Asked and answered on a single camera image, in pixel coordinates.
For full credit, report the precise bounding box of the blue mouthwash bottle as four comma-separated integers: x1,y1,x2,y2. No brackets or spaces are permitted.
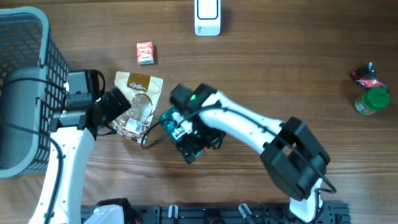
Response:
159,107,187,147

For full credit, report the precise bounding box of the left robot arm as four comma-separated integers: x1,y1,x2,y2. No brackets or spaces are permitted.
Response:
30,70,131,223

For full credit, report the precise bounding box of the green lid jar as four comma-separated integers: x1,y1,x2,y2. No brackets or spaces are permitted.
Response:
354,87,391,115

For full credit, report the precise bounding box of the white barcode scanner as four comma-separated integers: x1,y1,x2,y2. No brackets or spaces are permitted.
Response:
194,0,221,36

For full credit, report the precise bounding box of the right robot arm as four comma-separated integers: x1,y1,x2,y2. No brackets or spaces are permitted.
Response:
169,84,336,223

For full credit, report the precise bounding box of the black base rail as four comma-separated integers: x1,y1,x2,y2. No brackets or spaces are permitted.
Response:
133,202,351,224

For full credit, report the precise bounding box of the left black cable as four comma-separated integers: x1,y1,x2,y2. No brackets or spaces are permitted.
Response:
0,77,70,224

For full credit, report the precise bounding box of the brown white snack pouch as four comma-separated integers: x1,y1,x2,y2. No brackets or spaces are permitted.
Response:
109,71,163,144

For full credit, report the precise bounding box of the black red snack packet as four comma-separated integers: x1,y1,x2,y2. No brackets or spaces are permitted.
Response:
350,62,388,90

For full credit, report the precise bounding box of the grey plastic mesh basket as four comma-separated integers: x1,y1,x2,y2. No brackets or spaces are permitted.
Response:
1,6,70,179

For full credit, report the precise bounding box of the small red white carton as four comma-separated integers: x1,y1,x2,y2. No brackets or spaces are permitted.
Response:
136,42,154,65

